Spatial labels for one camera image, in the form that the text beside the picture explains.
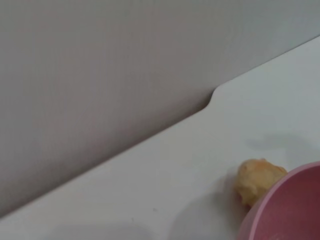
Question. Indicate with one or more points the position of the pink plastic bowl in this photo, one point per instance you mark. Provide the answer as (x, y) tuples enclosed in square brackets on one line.
[(287, 207)]

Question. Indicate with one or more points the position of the long golden toast bread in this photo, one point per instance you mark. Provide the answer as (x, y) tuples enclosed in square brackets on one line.
[(255, 180)]

